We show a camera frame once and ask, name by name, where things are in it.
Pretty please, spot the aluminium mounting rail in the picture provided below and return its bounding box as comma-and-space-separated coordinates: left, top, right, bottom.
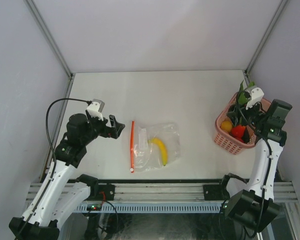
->
25, 182, 298, 203

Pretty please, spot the perforated cable tray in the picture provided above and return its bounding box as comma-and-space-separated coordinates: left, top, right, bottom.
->
74, 202, 221, 214

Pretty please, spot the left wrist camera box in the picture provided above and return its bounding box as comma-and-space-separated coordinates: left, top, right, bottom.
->
86, 99, 105, 121

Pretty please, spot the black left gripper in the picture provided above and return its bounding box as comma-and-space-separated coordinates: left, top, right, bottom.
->
80, 112, 124, 145

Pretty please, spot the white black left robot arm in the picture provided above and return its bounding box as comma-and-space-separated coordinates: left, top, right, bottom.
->
9, 112, 125, 240

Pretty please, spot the yellow fake banana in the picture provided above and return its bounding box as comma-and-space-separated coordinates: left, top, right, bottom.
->
148, 137, 168, 166

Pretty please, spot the aluminium frame post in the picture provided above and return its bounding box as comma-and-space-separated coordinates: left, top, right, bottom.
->
23, 0, 73, 79
243, 0, 290, 82

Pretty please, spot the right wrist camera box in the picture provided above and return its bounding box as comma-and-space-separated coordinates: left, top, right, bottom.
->
246, 85, 264, 110

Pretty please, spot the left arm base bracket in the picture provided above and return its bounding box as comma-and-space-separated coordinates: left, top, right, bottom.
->
75, 174, 115, 201

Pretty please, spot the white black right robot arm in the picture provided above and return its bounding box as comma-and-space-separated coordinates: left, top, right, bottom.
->
219, 99, 292, 234

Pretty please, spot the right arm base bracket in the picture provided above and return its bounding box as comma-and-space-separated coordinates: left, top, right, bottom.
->
203, 173, 248, 201

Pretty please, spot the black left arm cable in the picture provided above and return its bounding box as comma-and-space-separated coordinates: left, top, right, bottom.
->
13, 98, 92, 240

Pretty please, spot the yellow fake lemon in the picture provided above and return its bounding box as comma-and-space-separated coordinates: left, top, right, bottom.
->
220, 120, 233, 133

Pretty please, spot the pink plastic basket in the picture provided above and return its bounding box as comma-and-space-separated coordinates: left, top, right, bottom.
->
213, 91, 273, 156

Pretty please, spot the clear zip top bag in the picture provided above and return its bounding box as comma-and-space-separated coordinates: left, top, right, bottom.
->
129, 120, 181, 173

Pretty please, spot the dark fake avocado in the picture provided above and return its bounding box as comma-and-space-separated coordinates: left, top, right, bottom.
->
241, 127, 250, 144

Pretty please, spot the green fake leafy vegetable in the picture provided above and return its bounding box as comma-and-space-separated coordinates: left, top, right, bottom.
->
238, 81, 255, 106

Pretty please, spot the aluminium frame post right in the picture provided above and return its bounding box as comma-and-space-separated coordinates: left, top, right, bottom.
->
243, 0, 290, 82

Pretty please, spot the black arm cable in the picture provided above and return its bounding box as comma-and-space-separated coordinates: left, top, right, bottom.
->
13, 98, 92, 240
236, 91, 273, 238

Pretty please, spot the aluminium frame post left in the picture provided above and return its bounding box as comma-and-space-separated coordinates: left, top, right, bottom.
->
23, 0, 73, 79

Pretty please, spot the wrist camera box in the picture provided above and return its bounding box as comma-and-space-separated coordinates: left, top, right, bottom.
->
246, 85, 264, 110
86, 99, 105, 121

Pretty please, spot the red fake tomato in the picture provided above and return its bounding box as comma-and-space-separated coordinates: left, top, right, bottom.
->
231, 125, 246, 138

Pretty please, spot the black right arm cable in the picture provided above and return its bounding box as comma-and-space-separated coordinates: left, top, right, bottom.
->
236, 91, 273, 238

